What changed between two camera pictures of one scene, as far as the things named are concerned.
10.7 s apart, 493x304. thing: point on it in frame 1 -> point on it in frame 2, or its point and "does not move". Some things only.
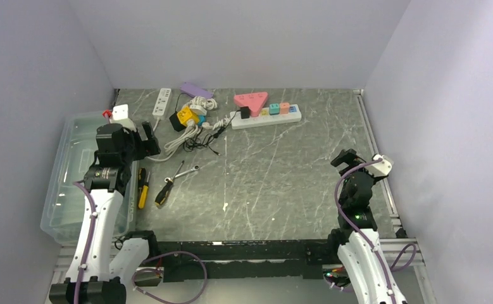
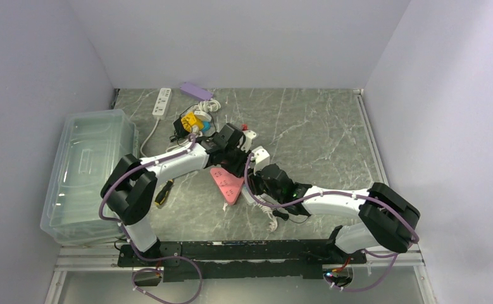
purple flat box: (195, 90) does not move
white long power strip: (265, 118) -> (249, 198)
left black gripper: (145, 147) -> (239, 170)
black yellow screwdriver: (163, 192) does not move
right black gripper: (349, 156) -> (252, 180)
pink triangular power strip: (255, 101) -> (229, 185)
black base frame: (279, 260) does not move
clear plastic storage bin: (63, 194) does not move
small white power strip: (161, 101) does not move
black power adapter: (245, 112) -> (276, 213)
